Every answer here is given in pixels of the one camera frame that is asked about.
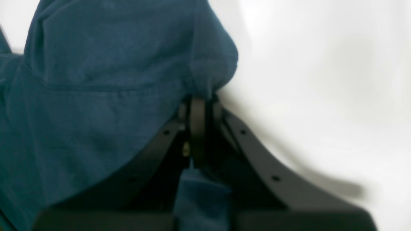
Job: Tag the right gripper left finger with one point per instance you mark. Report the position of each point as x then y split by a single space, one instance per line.
141 195

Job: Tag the dark navy T-shirt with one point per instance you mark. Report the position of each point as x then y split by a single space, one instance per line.
96 81

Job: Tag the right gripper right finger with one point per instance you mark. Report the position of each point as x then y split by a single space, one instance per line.
266 195

